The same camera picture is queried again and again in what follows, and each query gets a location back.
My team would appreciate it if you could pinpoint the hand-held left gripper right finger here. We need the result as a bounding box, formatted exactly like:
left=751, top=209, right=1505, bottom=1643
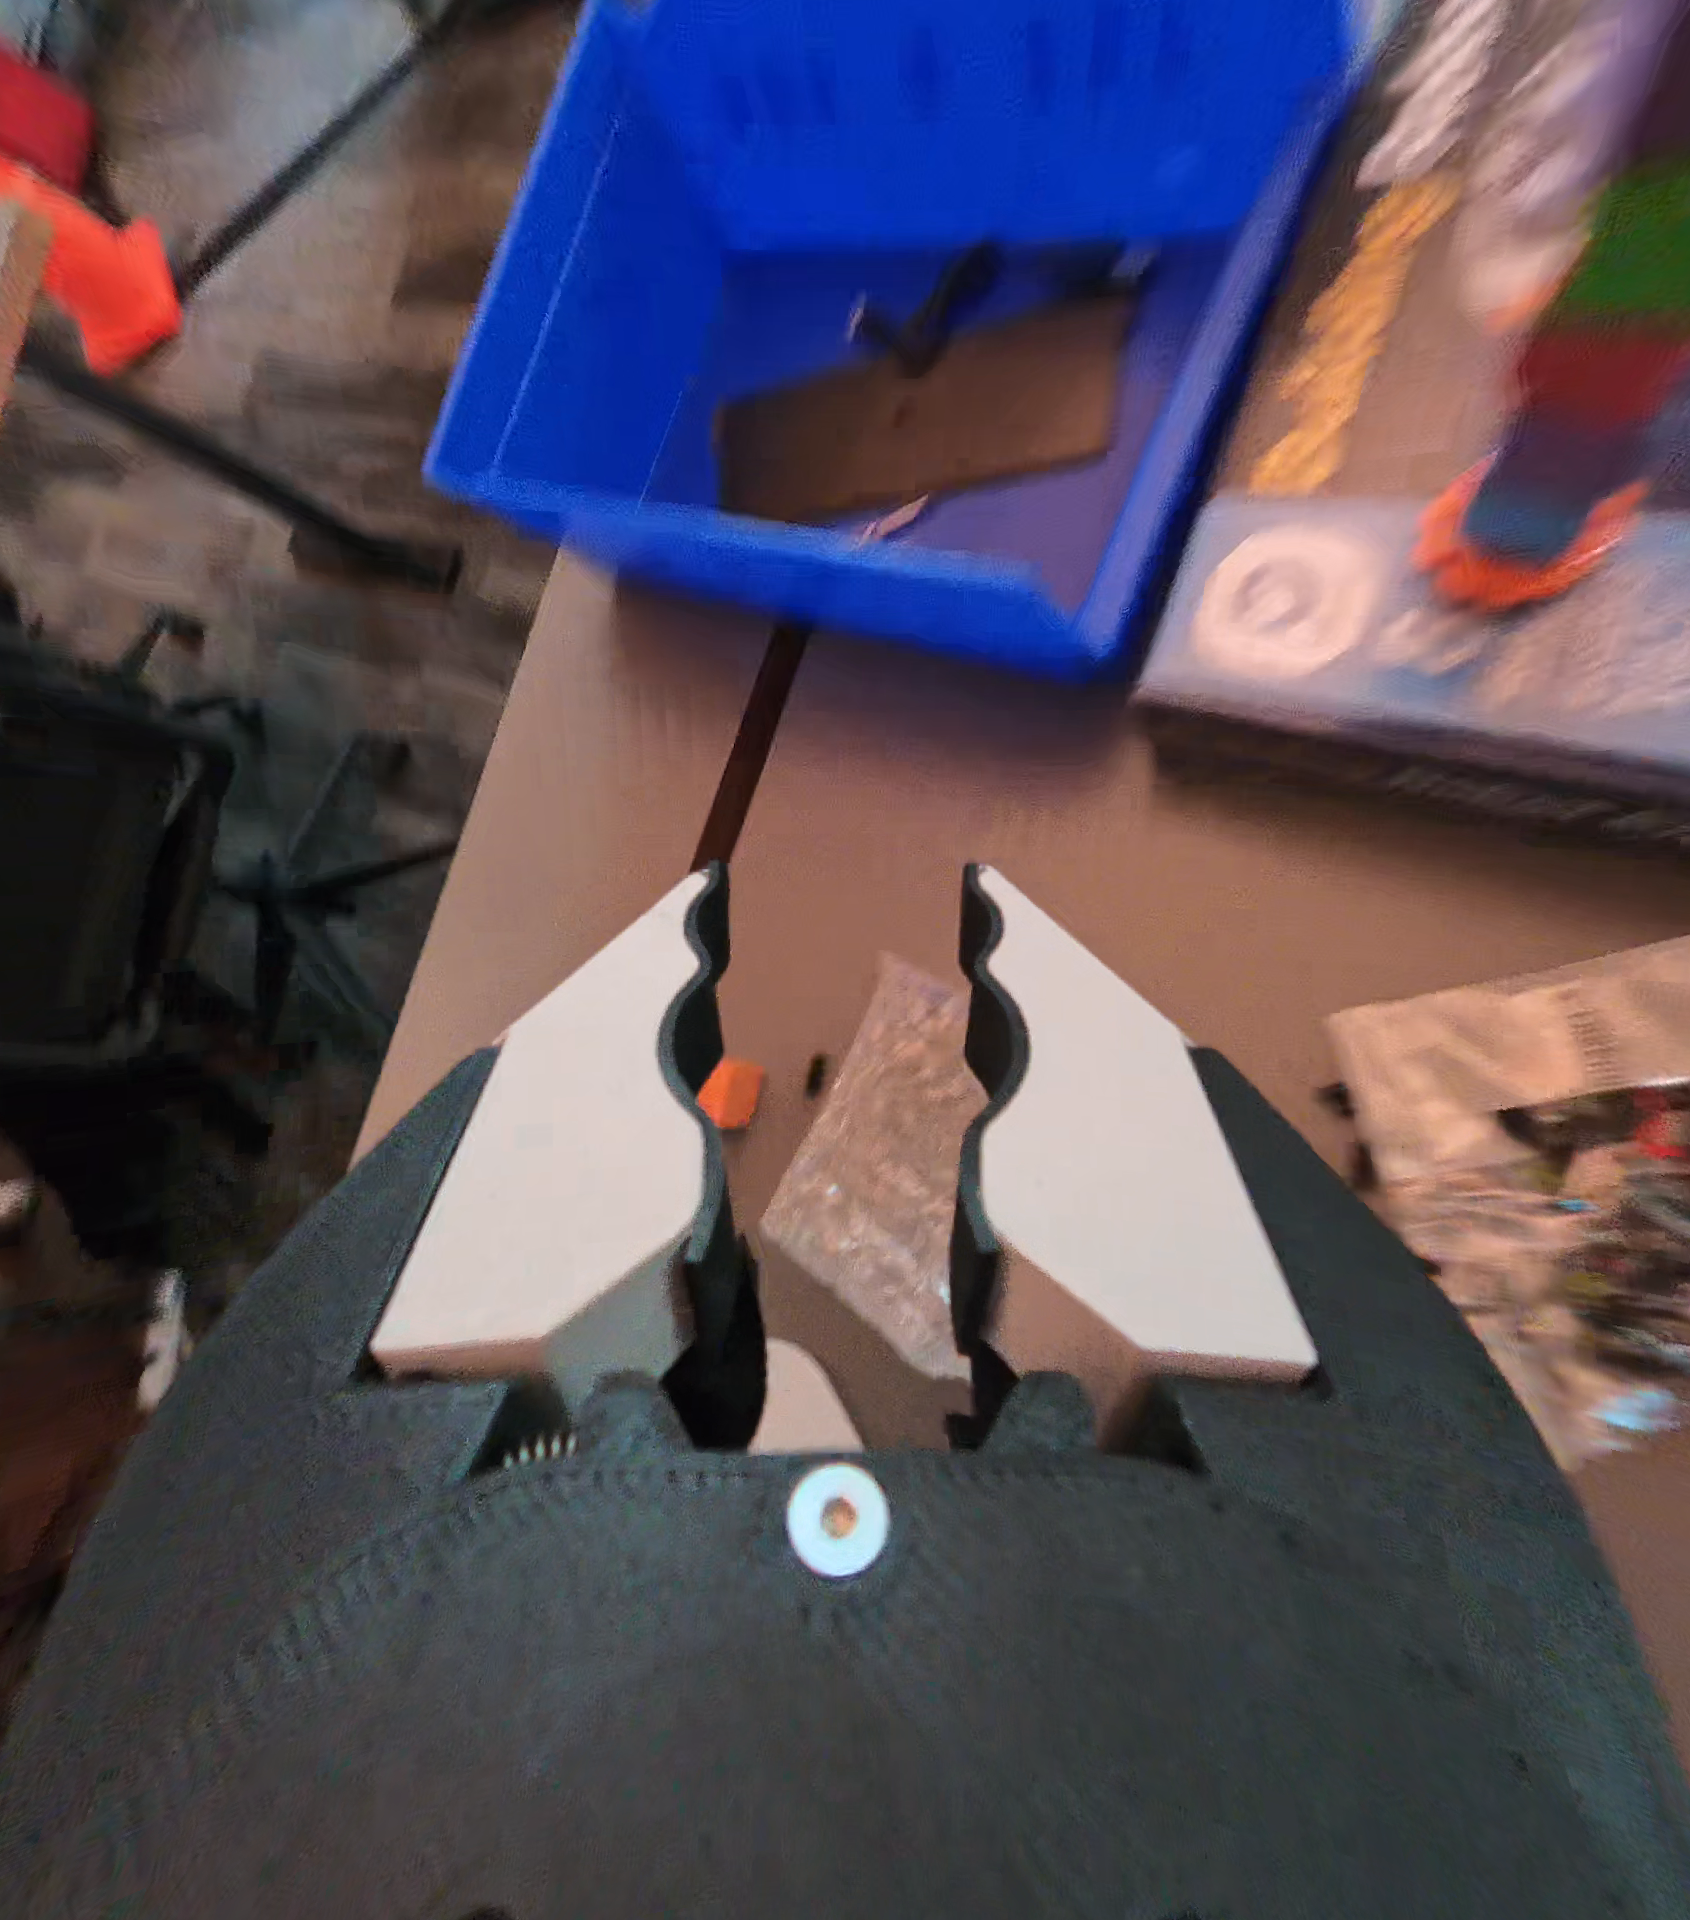
left=945, top=865, right=1322, bottom=1451

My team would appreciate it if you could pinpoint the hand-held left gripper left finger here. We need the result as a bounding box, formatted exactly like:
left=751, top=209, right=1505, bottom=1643
left=371, top=865, right=768, bottom=1451

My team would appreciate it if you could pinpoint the small orange plastic wheel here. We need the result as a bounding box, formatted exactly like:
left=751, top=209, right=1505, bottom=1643
left=1412, top=456, right=1653, bottom=614

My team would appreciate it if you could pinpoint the blue wooden cube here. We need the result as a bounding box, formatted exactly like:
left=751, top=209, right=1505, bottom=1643
left=1459, top=451, right=1641, bottom=570

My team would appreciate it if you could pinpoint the blue plastic storage bin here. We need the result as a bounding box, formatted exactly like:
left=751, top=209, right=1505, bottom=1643
left=424, top=0, right=1364, bottom=685

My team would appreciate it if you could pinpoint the red wooden cube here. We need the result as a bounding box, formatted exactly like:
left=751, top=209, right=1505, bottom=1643
left=1511, top=319, right=1690, bottom=439

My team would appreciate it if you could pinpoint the green wooden cube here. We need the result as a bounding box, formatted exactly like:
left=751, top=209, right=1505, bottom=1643
left=1556, top=134, right=1690, bottom=324

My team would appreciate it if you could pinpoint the clear bubble wrap sheet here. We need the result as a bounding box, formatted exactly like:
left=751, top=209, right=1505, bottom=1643
left=758, top=953, right=990, bottom=1382

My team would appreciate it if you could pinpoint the dark blue cardboard kit box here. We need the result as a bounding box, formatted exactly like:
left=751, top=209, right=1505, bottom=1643
left=1130, top=0, right=1690, bottom=865

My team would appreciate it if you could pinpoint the black office chair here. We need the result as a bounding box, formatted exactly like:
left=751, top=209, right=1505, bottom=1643
left=0, top=593, right=457, bottom=1143

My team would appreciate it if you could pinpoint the flat black rectangular panel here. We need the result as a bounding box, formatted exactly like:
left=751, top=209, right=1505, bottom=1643
left=714, top=293, right=1139, bottom=524

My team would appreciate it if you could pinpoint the orange traffic cone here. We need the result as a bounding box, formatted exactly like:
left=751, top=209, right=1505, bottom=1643
left=0, top=83, right=182, bottom=378

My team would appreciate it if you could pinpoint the red bag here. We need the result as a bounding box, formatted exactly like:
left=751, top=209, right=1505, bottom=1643
left=0, top=32, right=94, bottom=190

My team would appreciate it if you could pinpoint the grey desk with cable flap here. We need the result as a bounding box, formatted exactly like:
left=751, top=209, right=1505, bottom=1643
left=350, top=546, right=788, bottom=1173

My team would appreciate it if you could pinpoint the black cable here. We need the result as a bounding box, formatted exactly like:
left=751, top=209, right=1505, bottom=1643
left=852, top=246, right=1004, bottom=378

